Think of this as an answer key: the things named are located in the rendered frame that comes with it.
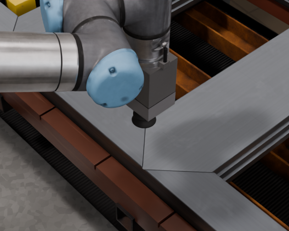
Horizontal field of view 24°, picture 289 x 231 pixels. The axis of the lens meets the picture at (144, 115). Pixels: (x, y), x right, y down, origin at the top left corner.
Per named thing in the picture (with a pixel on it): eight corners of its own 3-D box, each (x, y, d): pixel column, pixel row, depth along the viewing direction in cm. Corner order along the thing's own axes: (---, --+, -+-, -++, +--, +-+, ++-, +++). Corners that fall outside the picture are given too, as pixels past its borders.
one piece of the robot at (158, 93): (194, 33, 105) (187, 107, 116) (154, 8, 109) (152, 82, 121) (149, 60, 100) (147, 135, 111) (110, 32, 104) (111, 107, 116)
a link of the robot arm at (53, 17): (53, 23, 87) (133, 8, 90) (35, -23, 95) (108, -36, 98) (58, 68, 93) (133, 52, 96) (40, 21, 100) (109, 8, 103)
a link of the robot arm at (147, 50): (147, 4, 106) (183, 28, 102) (146, 27, 110) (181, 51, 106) (111, 24, 103) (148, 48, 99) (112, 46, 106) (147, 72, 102)
